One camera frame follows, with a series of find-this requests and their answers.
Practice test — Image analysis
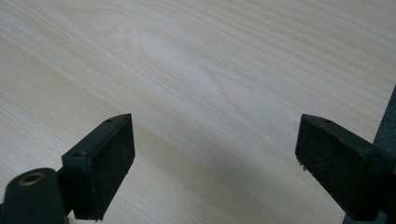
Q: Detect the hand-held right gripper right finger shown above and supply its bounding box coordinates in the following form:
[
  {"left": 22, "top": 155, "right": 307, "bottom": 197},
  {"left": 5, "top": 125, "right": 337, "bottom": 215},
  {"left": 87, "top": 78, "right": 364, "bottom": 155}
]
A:
[{"left": 294, "top": 113, "right": 396, "bottom": 222}]

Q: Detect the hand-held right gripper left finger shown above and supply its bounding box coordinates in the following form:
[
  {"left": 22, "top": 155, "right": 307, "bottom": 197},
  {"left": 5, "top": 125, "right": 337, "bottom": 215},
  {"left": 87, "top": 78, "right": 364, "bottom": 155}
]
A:
[{"left": 61, "top": 113, "right": 136, "bottom": 222}]

